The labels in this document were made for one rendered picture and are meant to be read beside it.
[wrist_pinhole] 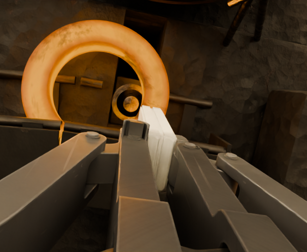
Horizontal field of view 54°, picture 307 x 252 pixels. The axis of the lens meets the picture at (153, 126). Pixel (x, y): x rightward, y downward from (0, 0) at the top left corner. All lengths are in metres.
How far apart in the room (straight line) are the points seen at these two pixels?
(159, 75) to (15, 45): 0.20
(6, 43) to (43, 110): 0.13
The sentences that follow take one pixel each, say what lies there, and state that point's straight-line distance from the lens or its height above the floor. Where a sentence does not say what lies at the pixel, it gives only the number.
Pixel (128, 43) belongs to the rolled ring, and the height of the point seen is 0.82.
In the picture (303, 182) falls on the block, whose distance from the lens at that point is 0.42.
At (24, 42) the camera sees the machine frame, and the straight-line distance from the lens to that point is 0.47.
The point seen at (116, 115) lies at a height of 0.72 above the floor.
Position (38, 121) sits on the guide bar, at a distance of 0.36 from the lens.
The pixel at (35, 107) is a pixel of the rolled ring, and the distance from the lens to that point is 0.39.
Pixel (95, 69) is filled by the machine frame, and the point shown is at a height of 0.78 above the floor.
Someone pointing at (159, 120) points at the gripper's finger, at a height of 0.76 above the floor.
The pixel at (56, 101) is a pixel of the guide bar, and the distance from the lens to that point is 0.44.
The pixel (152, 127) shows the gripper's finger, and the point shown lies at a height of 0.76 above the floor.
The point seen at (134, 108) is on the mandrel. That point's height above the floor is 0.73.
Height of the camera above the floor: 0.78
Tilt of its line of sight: 8 degrees down
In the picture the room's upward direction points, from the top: 11 degrees clockwise
